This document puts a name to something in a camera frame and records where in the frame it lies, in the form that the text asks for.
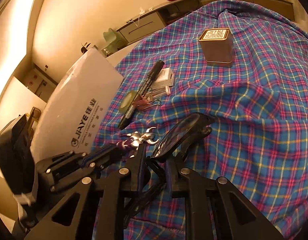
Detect silver horned keychain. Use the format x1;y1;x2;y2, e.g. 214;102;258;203
117;126;159;150

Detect black sunglasses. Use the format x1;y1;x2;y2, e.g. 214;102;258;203
151;112;215;163

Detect black marker pen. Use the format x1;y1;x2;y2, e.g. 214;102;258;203
118;60;165;130

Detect white usb power adapter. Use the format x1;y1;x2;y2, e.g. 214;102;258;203
151;68;175;88

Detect square metal tea tin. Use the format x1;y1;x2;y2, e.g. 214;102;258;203
198;28;234;68

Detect white cardboard storage box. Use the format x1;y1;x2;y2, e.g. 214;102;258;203
31;48;123;162

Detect green tape roll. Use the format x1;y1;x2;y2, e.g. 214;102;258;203
119;90;138;114

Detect pink binder clip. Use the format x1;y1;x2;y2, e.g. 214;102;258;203
132;95;161;111

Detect potted plant white pot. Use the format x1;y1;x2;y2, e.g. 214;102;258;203
80;42;91;54

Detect green plastic child chair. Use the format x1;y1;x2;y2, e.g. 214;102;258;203
102;28;128;57

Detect blue pink plaid cloth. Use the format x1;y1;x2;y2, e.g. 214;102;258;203
92;0;308;239

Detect grey tv cabinet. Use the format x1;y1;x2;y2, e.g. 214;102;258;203
116;0;294;43

